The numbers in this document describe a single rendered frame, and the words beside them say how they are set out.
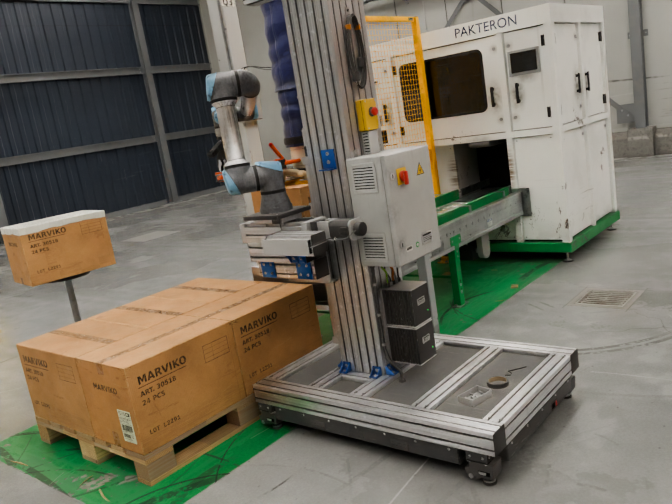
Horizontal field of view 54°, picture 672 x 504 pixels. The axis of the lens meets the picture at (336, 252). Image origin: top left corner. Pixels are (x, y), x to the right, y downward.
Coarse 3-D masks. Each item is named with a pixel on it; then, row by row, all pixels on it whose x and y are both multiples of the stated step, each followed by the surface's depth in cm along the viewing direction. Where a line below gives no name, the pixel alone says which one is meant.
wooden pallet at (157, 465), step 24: (240, 408) 319; (48, 432) 338; (72, 432) 318; (192, 432) 297; (216, 432) 317; (96, 456) 308; (144, 456) 278; (168, 456) 287; (192, 456) 297; (144, 480) 283
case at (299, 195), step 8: (288, 184) 379; (304, 184) 363; (256, 192) 374; (288, 192) 357; (296, 192) 353; (304, 192) 353; (256, 200) 376; (296, 200) 354; (304, 200) 353; (256, 208) 377; (304, 216) 354
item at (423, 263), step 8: (424, 256) 383; (424, 264) 384; (424, 272) 385; (424, 280) 387; (432, 280) 390; (432, 288) 390; (432, 296) 390; (432, 304) 390; (432, 312) 390; (432, 320) 391
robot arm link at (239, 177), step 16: (208, 80) 282; (224, 80) 283; (208, 96) 284; (224, 96) 284; (240, 96) 291; (224, 112) 286; (224, 128) 287; (224, 144) 288; (240, 144) 289; (240, 160) 288; (224, 176) 287; (240, 176) 287; (240, 192) 290
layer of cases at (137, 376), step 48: (192, 288) 395; (240, 288) 375; (288, 288) 357; (48, 336) 339; (96, 336) 325; (144, 336) 311; (192, 336) 299; (240, 336) 319; (288, 336) 344; (48, 384) 322; (96, 384) 289; (144, 384) 278; (192, 384) 297; (240, 384) 319; (96, 432) 302; (144, 432) 278
